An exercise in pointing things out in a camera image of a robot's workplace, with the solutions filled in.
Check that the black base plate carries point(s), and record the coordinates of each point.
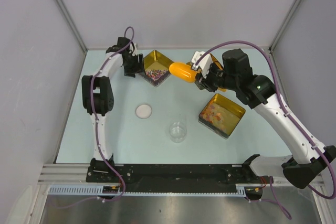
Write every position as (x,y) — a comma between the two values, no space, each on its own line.
(188,177)

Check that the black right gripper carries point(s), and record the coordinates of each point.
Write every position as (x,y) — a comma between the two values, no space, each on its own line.
(205,82)

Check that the clear glass jar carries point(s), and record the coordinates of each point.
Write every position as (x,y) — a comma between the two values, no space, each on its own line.
(177,128)

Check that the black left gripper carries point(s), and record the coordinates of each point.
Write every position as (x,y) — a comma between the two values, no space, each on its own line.
(138,67)

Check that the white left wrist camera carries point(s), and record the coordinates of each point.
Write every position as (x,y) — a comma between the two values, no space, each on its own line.
(133,49)

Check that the tin with popsicle candies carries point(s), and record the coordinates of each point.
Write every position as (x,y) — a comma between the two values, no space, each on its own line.
(221,115)

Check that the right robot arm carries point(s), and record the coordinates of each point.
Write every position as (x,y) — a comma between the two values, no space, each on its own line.
(308,157)

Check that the tin with round lollipops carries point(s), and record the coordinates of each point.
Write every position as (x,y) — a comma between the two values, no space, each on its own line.
(214,60)

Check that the white jar lid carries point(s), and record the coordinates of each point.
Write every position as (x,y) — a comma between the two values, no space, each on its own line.
(143,111)

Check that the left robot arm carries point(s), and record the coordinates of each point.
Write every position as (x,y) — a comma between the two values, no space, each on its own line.
(97,94)

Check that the tin with swirl lollipops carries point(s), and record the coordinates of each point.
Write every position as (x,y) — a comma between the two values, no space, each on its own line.
(156,68)

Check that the grey slotted cable duct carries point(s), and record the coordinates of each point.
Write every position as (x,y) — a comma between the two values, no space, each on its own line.
(104,190)

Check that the orange plastic scoop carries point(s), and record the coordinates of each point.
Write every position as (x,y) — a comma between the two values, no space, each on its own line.
(183,71)

